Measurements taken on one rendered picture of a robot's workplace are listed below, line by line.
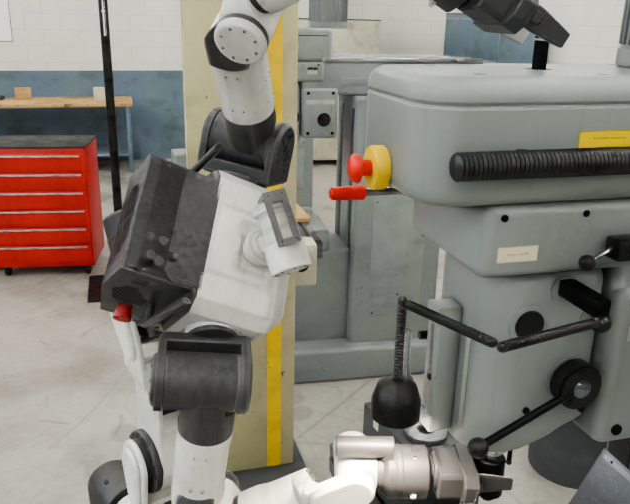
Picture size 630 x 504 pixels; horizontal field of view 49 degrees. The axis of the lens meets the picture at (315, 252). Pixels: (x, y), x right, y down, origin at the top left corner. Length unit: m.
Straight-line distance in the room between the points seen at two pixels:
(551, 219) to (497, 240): 0.08
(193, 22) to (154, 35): 7.29
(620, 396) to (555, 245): 0.29
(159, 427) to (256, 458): 1.72
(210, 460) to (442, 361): 0.40
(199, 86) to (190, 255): 1.57
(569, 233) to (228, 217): 0.53
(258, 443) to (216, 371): 2.13
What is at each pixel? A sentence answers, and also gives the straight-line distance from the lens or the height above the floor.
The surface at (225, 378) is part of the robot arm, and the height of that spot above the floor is 1.43.
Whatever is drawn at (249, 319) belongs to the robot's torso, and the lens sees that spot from 1.13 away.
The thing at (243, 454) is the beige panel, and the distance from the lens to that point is 3.21.
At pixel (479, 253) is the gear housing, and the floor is 1.67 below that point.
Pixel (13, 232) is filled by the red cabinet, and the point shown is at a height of 0.36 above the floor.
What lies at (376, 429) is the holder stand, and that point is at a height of 1.11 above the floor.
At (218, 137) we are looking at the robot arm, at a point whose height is 1.75.
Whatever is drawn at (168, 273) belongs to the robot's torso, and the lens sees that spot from 1.08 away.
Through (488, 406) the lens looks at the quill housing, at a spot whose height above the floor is 1.42.
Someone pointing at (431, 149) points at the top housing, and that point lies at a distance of 0.86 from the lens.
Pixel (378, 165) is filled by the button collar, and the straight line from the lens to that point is 0.92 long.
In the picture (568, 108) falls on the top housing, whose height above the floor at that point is 1.85.
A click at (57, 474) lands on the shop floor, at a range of 3.44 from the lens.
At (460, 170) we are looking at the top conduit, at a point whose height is 1.79.
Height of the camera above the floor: 1.95
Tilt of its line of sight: 19 degrees down
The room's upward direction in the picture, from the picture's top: 1 degrees clockwise
